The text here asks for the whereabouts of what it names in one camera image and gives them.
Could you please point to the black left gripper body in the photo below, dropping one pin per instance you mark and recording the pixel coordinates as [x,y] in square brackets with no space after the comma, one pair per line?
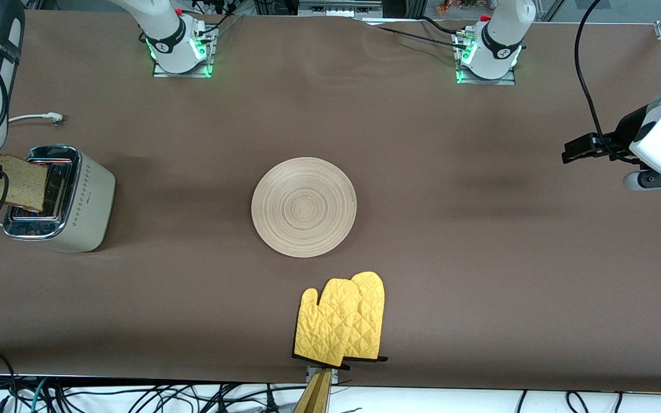
[624,133]

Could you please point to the wooden beam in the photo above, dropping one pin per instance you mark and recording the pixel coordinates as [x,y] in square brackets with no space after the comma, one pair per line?
[314,398]

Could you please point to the small metal bracket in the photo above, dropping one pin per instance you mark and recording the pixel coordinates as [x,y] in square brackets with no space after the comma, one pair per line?
[336,376]

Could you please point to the cream chrome two-slot toaster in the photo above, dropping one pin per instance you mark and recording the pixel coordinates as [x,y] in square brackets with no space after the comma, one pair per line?
[86,201]

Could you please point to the grey power strip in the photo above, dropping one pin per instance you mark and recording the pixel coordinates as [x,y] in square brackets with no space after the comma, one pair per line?
[339,8]

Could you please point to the round wooden plate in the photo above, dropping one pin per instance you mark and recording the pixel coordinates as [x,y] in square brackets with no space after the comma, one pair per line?
[304,207]

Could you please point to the brown bread slice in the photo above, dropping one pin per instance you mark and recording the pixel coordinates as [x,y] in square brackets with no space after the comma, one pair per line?
[23,183]

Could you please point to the orange decoration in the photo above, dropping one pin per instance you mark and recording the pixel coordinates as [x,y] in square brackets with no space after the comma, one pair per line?
[462,6]

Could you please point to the yellow quilted oven mitt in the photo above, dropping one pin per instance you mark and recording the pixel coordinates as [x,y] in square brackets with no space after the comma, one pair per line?
[325,321]
[372,310]

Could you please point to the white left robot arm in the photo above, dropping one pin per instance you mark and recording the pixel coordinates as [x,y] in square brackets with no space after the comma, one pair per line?
[497,51]

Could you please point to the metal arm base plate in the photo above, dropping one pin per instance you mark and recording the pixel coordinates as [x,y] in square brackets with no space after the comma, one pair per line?
[508,77]
[211,57]

